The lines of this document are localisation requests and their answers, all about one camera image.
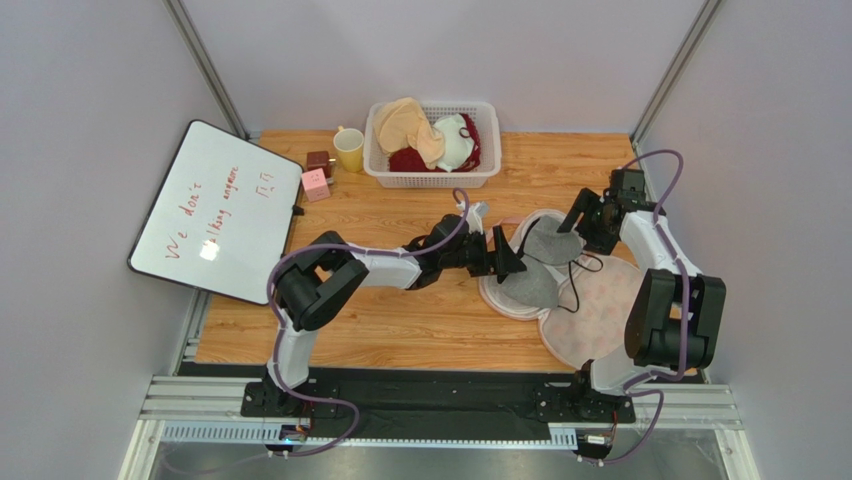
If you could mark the grey bra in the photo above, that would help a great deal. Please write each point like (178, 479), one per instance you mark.
(553, 260)

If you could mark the white plastic basket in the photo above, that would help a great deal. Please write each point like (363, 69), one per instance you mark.
(485, 120)

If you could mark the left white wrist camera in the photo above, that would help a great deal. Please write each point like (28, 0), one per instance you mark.
(475, 215)

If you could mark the pink cube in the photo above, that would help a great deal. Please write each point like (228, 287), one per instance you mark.
(315, 185)

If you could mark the beige bra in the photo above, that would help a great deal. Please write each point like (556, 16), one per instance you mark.
(403, 124)

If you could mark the whiteboard with red writing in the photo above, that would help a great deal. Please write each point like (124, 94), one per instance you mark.
(222, 216)

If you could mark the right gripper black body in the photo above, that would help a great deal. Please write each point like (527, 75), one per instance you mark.
(591, 212)

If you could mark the dark red bra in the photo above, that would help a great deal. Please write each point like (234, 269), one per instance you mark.
(409, 160)

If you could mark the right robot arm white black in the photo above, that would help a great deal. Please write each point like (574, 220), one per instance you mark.
(675, 318)

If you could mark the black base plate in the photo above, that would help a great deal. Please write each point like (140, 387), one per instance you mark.
(384, 404)

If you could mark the floral pink laundry bag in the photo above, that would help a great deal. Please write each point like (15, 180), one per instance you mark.
(606, 297)

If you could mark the aluminium frame rail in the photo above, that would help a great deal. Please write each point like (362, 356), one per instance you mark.
(207, 409)

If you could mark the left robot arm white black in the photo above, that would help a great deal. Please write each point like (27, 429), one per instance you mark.
(310, 287)

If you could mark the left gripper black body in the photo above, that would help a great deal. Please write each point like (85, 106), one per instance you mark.
(474, 256)

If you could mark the white bra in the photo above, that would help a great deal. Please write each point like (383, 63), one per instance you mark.
(458, 142)

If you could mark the dark red cube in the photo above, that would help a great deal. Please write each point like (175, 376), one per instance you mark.
(320, 160)

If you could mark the yellow mug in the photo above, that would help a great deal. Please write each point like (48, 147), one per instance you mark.
(348, 144)

